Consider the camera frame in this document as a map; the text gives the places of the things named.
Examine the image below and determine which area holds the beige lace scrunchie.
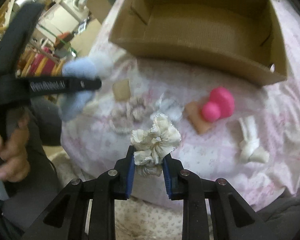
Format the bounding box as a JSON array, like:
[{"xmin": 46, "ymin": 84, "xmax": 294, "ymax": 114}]
[{"xmin": 109, "ymin": 96, "xmax": 154, "ymax": 134}]

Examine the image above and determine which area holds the tan silicone piece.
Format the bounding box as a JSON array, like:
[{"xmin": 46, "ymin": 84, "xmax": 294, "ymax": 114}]
[{"xmin": 185, "ymin": 101, "xmax": 215, "ymax": 135}]

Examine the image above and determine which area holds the clear plastic labelled bag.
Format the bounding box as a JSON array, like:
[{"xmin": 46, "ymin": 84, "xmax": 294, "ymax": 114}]
[{"xmin": 151, "ymin": 91, "xmax": 184, "ymax": 124}]

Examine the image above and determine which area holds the white knotted cloth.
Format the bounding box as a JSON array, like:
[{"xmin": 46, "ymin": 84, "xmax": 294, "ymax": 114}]
[{"xmin": 239, "ymin": 115, "xmax": 270, "ymax": 164}]

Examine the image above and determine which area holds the pink rubber toy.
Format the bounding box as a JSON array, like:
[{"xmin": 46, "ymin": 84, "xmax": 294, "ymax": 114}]
[{"xmin": 202, "ymin": 87, "xmax": 235, "ymax": 122}]

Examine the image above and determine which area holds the light blue plush toy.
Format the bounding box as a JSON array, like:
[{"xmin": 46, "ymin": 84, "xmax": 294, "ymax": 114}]
[{"xmin": 59, "ymin": 52, "xmax": 114, "ymax": 122}]

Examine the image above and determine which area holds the person left hand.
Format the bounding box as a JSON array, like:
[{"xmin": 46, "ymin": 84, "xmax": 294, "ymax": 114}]
[{"xmin": 0, "ymin": 111, "xmax": 30, "ymax": 183}]

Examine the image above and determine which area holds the red yellow rack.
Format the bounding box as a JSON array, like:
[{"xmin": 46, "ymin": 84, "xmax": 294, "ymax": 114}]
[{"xmin": 15, "ymin": 48, "xmax": 65, "ymax": 77}]

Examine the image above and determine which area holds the pink patterned bedspread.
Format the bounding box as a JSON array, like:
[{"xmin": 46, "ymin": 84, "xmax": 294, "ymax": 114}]
[{"xmin": 61, "ymin": 0, "xmax": 300, "ymax": 210}]

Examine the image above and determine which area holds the white washing machine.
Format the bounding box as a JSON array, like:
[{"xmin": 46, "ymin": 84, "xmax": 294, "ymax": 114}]
[{"xmin": 60, "ymin": 0, "xmax": 89, "ymax": 22}]

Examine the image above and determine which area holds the brown cardboard box on floor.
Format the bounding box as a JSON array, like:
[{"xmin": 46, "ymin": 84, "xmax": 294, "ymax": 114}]
[{"xmin": 87, "ymin": 0, "xmax": 112, "ymax": 24}]

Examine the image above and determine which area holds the open cardboard box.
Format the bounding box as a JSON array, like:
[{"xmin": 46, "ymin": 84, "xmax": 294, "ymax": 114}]
[{"xmin": 109, "ymin": 0, "xmax": 287, "ymax": 86}]

